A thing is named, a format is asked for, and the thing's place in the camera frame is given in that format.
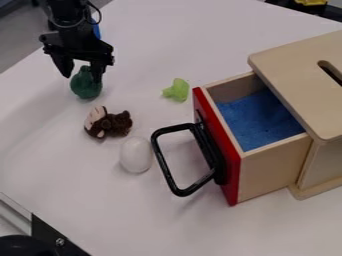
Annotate light green toy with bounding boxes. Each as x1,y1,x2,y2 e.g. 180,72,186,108
160,77,192,103

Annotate drawer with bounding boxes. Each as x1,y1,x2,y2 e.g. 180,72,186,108
149,70,316,207

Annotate cabinet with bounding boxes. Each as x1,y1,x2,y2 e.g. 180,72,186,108
247,29,342,201

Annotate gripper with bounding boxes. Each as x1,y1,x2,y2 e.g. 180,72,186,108
37,19,117,84

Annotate green toy broccoli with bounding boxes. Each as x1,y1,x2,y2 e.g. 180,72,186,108
68,65,105,100

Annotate white toy egg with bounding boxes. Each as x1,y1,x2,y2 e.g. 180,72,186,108
118,136,155,174

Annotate brown plush monkey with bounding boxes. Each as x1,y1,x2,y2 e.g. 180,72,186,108
82,105,134,140

